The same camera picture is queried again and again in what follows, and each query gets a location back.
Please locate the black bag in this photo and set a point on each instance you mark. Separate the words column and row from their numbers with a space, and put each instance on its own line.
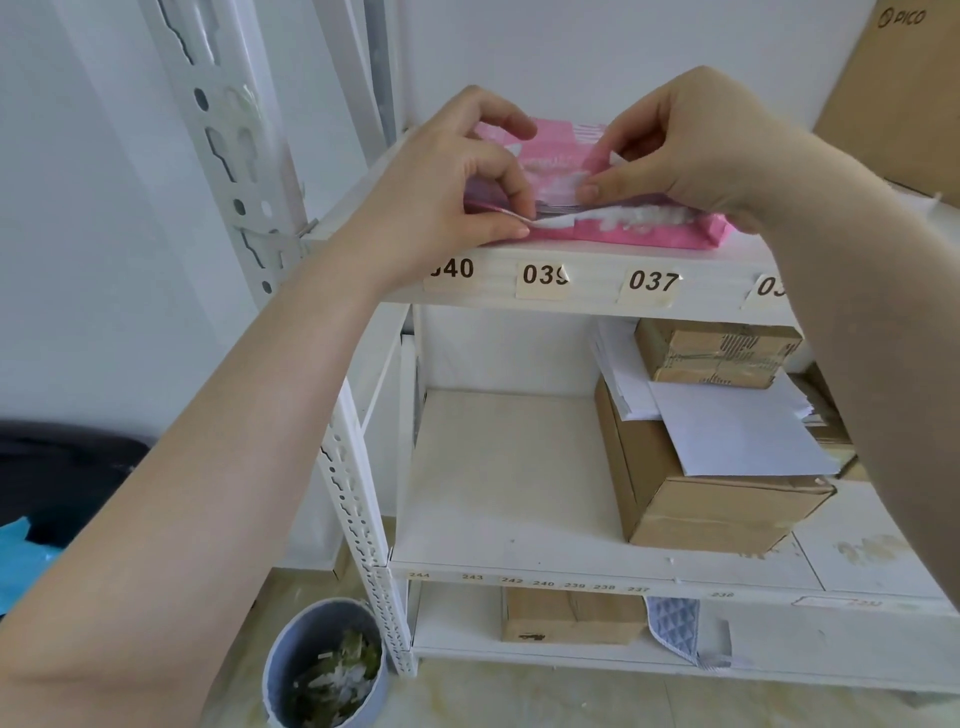
column 67, row 472

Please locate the person's right forearm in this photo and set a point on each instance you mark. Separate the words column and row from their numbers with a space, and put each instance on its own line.
column 885, row 337

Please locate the small taped cardboard box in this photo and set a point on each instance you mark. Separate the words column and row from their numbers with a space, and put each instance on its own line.
column 712, row 352

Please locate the person's right thumb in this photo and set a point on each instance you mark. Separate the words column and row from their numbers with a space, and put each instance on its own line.
column 626, row 182

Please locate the white metal shelving rack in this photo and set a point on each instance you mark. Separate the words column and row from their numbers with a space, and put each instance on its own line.
column 517, row 480

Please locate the flat cardboard box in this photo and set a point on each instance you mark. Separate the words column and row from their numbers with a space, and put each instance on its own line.
column 570, row 619

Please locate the big leaning cardboard carton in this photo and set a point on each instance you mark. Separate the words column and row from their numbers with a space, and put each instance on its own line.
column 900, row 97

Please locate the white paper sheets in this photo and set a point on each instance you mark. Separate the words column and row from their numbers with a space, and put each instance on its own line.
column 742, row 435

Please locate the person's left hand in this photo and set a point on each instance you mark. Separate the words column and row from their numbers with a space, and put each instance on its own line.
column 420, row 202

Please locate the person's right hand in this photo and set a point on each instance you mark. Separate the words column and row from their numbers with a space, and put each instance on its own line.
column 712, row 142

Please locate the person's left middle finger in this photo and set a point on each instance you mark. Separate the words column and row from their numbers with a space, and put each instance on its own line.
column 502, row 112

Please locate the row of small number stickers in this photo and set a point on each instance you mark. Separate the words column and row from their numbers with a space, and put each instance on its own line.
column 540, row 582

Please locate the grey quilted cloth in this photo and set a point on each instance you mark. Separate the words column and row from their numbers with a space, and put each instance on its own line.
column 675, row 626

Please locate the blue plastic bag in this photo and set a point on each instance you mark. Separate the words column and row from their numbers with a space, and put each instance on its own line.
column 22, row 562

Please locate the pink plastic packet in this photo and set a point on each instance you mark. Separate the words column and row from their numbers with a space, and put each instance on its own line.
column 645, row 237

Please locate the green and white waste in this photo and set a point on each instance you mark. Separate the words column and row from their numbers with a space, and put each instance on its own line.
column 337, row 682

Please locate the large brown cardboard box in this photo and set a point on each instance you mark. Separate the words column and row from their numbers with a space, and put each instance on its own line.
column 712, row 510

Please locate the grey waste bin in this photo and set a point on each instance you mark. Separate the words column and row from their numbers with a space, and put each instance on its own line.
column 300, row 645

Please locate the beige number label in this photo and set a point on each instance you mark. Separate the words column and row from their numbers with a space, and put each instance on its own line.
column 541, row 279
column 457, row 271
column 765, row 291
column 651, row 285

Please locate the person's left forearm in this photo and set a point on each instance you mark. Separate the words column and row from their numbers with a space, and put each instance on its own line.
column 187, row 487

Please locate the person's left thumb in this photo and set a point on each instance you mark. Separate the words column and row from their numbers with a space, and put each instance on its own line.
column 495, row 227

